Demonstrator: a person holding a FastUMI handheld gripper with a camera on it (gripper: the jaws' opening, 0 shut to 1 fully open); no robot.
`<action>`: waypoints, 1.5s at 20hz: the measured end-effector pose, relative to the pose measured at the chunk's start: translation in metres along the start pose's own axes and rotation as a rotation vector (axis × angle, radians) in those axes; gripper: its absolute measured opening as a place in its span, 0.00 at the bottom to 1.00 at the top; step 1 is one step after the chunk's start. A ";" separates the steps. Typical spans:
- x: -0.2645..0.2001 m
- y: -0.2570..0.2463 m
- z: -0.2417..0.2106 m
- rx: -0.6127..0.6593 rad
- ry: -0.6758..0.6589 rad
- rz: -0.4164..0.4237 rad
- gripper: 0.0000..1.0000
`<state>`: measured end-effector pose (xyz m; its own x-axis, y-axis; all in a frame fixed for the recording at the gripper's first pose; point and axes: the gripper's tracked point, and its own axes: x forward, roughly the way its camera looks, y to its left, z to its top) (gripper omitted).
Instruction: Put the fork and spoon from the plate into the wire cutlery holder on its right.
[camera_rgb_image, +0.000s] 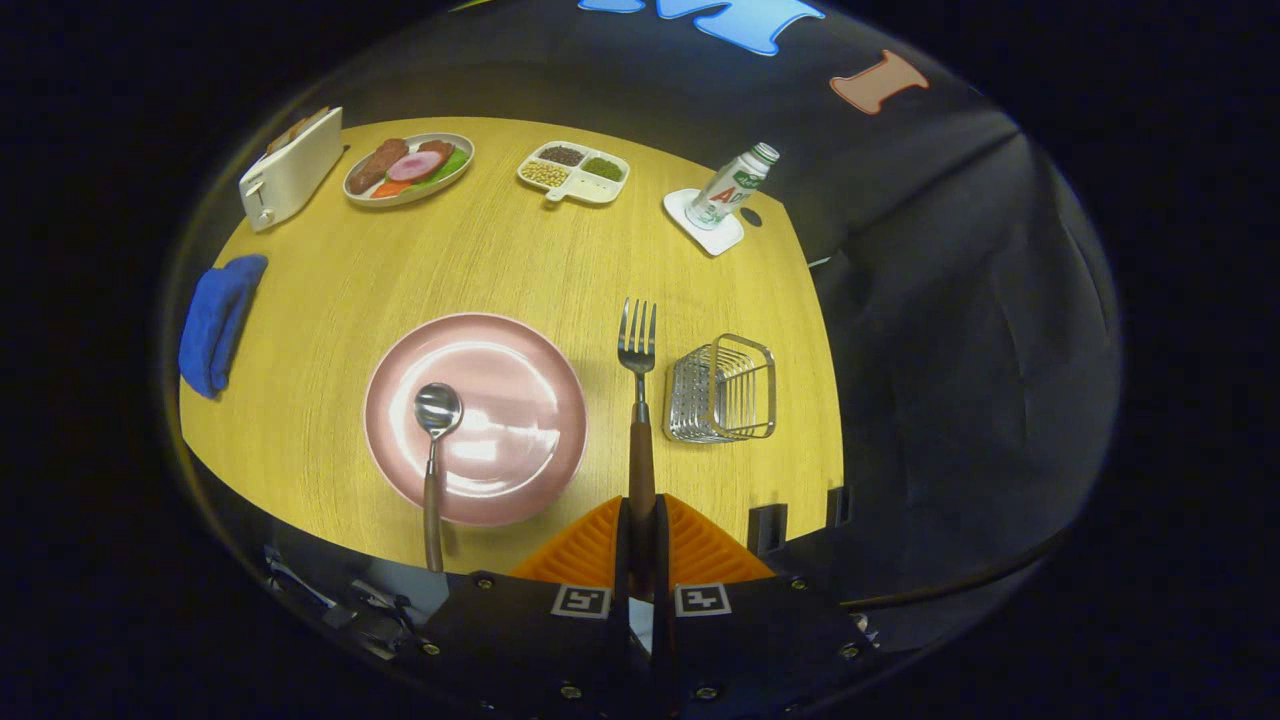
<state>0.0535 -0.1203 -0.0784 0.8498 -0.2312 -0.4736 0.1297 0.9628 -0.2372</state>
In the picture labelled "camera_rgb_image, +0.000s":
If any white divided tray of beans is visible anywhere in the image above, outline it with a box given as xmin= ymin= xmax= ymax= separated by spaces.
xmin=516 ymin=140 xmax=631 ymax=206

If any silver wire basket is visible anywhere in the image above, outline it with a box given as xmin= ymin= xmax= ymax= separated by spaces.
xmin=664 ymin=333 xmax=778 ymax=444

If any spoon with wooden handle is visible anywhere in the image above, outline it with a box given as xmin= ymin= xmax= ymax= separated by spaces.
xmin=414 ymin=382 xmax=464 ymax=573

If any pink round plate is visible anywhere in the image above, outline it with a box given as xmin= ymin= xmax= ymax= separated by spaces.
xmin=363 ymin=313 xmax=589 ymax=528

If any white drink bottle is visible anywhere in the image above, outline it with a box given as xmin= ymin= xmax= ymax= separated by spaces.
xmin=685 ymin=142 xmax=780 ymax=232

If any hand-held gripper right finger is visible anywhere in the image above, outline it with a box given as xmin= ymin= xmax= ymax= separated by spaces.
xmin=655 ymin=493 xmax=881 ymax=720

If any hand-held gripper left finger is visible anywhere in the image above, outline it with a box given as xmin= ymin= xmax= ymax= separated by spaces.
xmin=420 ymin=495 xmax=633 ymax=720

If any long brown meat piece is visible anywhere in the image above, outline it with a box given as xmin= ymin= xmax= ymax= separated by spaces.
xmin=347 ymin=138 xmax=410 ymax=195

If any pink ham slice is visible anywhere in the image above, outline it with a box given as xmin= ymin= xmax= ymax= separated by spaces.
xmin=387 ymin=150 xmax=446 ymax=183

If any blue folded cloth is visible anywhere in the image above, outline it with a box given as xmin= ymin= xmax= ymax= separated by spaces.
xmin=178 ymin=253 xmax=269 ymax=400

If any black backdrop cloth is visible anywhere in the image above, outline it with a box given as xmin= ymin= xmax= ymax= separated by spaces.
xmin=165 ymin=0 xmax=1121 ymax=641

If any white square coaster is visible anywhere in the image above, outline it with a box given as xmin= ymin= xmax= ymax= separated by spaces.
xmin=663 ymin=188 xmax=745 ymax=257

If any white toaster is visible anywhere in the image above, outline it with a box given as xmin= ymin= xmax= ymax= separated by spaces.
xmin=238 ymin=106 xmax=344 ymax=233

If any grey plate of food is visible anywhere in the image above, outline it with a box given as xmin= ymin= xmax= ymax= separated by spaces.
xmin=342 ymin=132 xmax=475 ymax=208

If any fork with wooden handle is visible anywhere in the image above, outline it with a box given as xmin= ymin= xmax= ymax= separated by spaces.
xmin=617 ymin=298 xmax=658 ymax=601

